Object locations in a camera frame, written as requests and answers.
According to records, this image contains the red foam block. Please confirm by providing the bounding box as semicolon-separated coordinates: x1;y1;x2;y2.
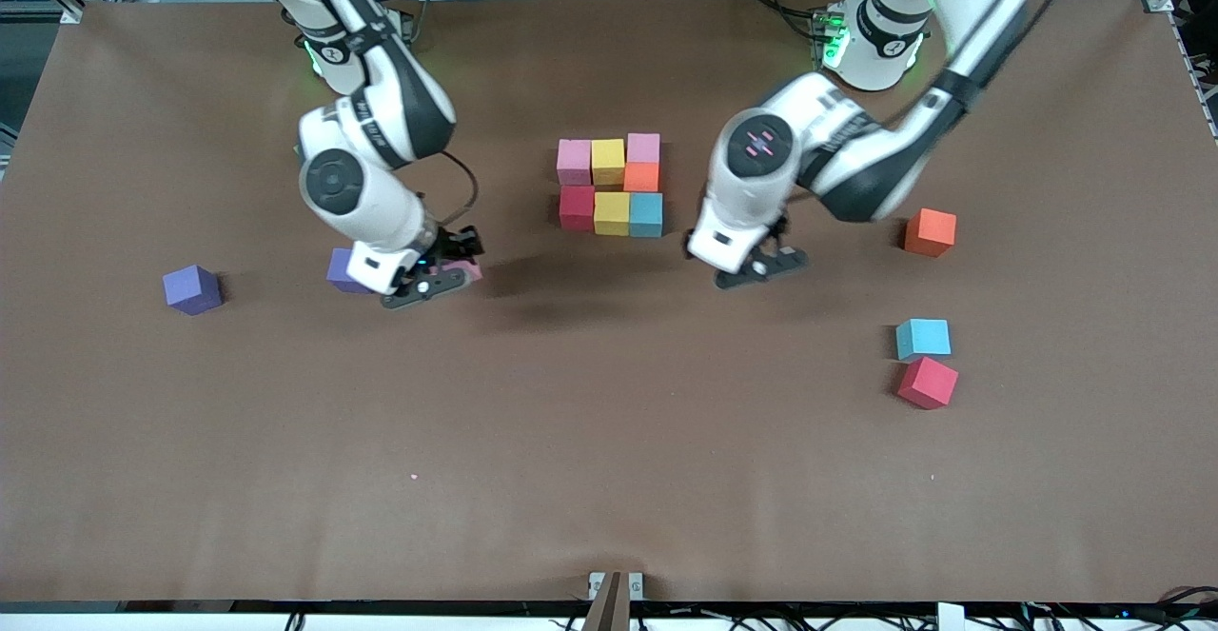
559;185;597;233
897;356;960;411

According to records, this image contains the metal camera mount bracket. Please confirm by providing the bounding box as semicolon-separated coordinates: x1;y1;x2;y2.
582;571;644;631

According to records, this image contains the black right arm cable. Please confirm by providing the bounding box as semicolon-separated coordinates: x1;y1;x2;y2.
285;0;479;232

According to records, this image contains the light blue foam block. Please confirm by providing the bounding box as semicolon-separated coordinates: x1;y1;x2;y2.
895;318;953;362

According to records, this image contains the purple foam block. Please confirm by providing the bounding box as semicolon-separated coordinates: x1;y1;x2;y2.
326;248;374;295
162;265;223;317

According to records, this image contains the yellow foam block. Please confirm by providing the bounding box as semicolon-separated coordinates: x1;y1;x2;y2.
591;139;627;187
594;191;631;237

